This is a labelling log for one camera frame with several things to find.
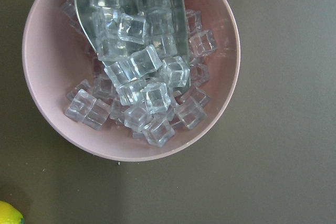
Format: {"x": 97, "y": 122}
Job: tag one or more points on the yellow lemon near board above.
{"x": 9, "y": 214}

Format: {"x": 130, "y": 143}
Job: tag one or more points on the pink bowl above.
{"x": 54, "y": 62}

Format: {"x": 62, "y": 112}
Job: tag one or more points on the metal ice scoop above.
{"x": 132, "y": 37}

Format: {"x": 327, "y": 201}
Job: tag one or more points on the clear ice cubes pile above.
{"x": 152, "y": 108}

